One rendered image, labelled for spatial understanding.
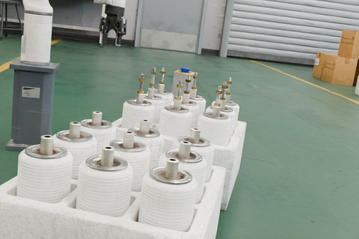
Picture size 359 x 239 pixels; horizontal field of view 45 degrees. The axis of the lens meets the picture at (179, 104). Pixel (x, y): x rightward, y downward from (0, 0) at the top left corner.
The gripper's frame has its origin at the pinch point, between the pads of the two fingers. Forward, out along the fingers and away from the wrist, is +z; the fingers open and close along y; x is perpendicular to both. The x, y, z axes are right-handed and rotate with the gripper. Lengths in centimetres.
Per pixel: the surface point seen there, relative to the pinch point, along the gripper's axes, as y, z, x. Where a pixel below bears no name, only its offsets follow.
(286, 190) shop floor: -70, 39, -28
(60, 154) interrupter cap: -73, 19, 60
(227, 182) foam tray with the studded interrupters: -69, 33, 5
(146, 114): -45, 18, 16
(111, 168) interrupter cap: -82, 19, 56
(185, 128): -55, 21, 9
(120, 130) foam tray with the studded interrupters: -42, 24, 23
